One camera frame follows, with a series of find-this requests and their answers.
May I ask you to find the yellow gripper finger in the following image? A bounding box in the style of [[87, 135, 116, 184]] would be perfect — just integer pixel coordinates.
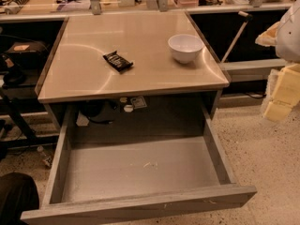
[[262, 64, 300, 122], [255, 22, 279, 47]]

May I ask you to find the black rxbar chocolate wrapper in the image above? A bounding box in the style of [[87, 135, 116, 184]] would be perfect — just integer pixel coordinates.
[[103, 51, 133, 72]]

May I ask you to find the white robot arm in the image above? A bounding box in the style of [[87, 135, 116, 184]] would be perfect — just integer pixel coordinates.
[[255, 0, 300, 122]]

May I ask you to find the grey wooden open drawer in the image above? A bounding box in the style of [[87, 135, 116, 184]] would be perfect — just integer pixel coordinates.
[[22, 100, 256, 225]]

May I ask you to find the white stick with black tip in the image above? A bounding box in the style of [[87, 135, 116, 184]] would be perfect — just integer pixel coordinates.
[[221, 11, 253, 63]]

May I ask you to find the white ceramic bowl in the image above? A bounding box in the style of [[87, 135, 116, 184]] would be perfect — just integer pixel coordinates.
[[168, 34, 204, 64]]

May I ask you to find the black box with label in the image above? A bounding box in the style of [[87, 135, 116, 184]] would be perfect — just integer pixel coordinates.
[[4, 41, 49, 69]]

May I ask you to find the black stand left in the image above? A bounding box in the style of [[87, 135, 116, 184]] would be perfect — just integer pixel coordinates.
[[0, 89, 58, 148]]

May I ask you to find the black round object bottom left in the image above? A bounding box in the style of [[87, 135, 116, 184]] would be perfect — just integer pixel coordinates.
[[0, 172, 39, 225]]

